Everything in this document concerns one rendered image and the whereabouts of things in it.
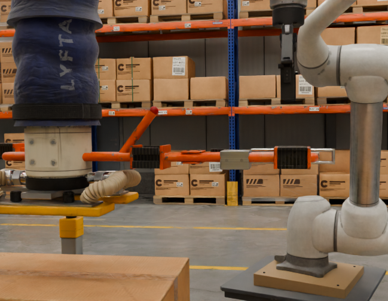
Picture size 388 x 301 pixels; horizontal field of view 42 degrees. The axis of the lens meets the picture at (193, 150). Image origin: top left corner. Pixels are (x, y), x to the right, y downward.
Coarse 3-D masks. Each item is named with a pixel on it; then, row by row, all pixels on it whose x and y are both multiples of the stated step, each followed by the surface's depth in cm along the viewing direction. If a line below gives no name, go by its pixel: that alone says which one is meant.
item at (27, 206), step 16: (16, 192) 125; (64, 192) 123; (0, 208) 122; (16, 208) 121; (32, 208) 120; (48, 208) 120; (64, 208) 119; (80, 208) 118; (96, 208) 117; (112, 208) 125
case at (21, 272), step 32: (0, 256) 154; (32, 256) 154; (64, 256) 153; (96, 256) 153; (128, 256) 152; (0, 288) 124; (32, 288) 123; (64, 288) 123; (96, 288) 123; (128, 288) 122; (160, 288) 122
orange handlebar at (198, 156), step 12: (12, 156) 133; (24, 156) 133; (84, 156) 129; (96, 156) 129; (108, 156) 128; (120, 156) 127; (168, 156) 125; (180, 156) 124; (192, 156) 124; (204, 156) 123; (216, 156) 122; (252, 156) 121; (264, 156) 120; (312, 156) 118
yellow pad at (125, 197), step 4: (124, 192) 141; (128, 192) 144; (132, 192) 144; (136, 192) 144; (76, 196) 139; (104, 196) 137; (108, 196) 137; (112, 196) 137; (116, 196) 136; (120, 196) 136; (124, 196) 136; (128, 196) 137; (132, 196) 140; (136, 196) 143; (100, 200) 137; (104, 200) 137; (108, 200) 137; (112, 200) 136; (116, 200) 136; (120, 200) 136; (124, 200) 136; (128, 200) 136; (132, 200) 140
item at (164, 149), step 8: (136, 152) 124; (144, 152) 124; (152, 152) 124; (160, 152) 124; (168, 152) 129; (136, 160) 125; (144, 160) 125; (152, 160) 125; (160, 160) 124; (160, 168) 124
